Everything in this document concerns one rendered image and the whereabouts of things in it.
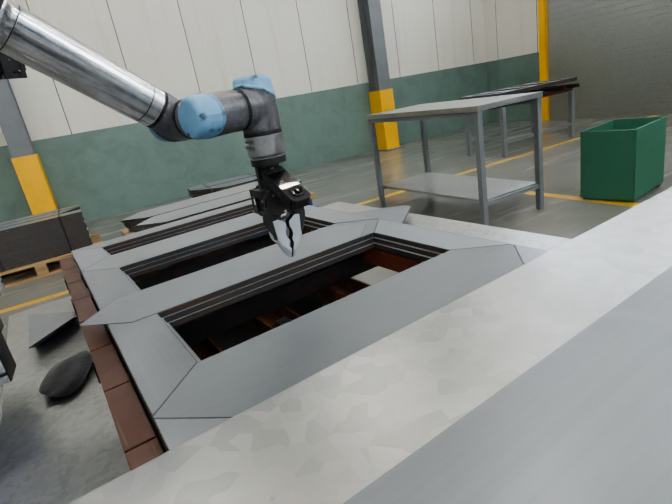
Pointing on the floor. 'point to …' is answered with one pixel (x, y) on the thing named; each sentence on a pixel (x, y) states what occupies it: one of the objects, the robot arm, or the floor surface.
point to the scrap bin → (622, 158)
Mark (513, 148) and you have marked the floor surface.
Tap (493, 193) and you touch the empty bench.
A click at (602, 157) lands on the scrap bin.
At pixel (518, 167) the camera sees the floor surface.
